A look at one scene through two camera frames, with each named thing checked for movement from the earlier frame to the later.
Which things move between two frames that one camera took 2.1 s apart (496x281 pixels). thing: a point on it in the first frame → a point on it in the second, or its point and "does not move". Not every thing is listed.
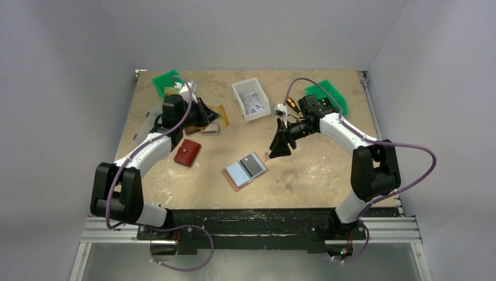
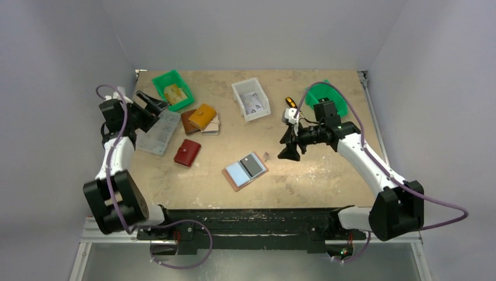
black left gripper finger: x=210 y=115 → x=152 y=102
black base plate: x=252 y=229 does not move
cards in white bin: x=251 y=103 does not move
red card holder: x=187 y=152 does not move
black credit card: x=251 y=165 does not move
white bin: x=251 y=99 does not move
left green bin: x=167 y=79 does not move
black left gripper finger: x=201 y=112 → x=148 y=117
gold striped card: x=224 y=121 → x=173 y=94
